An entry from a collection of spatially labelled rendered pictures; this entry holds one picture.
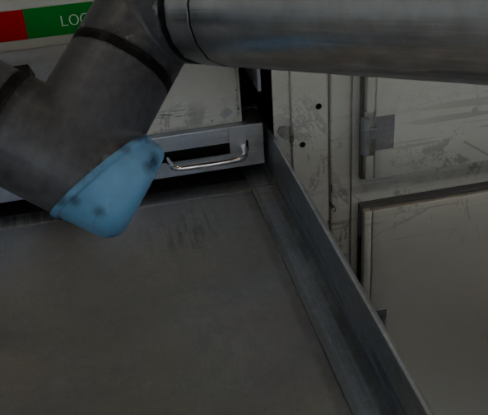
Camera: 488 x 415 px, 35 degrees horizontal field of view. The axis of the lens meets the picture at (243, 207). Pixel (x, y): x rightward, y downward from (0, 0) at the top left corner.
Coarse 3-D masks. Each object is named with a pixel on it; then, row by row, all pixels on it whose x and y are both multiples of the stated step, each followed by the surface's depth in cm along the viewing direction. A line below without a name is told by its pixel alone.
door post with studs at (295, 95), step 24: (288, 72) 96; (312, 72) 96; (288, 96) 97; (312, 96) 98; (288, 120) 99; (312, 120) 99; (288, 144) 101; (312, 144) 101; (312, 168) 103; (312, 192) 105
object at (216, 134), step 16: (256, 112) 104; (192, 128) 101; (208, 128) 101; (224, 128) 101; (256, 128) 102; (160, 144) 100; (176, 144) 100; (192, 144) 101; (208, 144) 101; (224, 144) 102; (256, 144) 103; (176, 160) 102; (192, 160) 102; (208, 160) 102; (256, 160) 104; (160, 176) 102; (0, 192) 99
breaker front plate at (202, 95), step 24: (0, 0) 88; (24, 0) 89; (48, 0) 89; (72, 0) 90; (0, 48) 91; (24, 48) 91; (48, 72) 93; (192, 72) 97; (216, 72) 98; (168, 96) 98; (192, 96) 99; (216, 96) 99; (168, 120) 100; (192, 120) 100; (216, 120) 101
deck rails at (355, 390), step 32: (256, 192) 101; (288, 192) 95; (288, 224) 94; (320, 224) 81; (288, 256) 88; (320, 256) 84; (320, 288) 83; (352, 288) 73; (320, 320) 78; (352, 320) 75; (352, 352) 74; (384, 352) 66; (352, 384) 70; (384, 384) 68
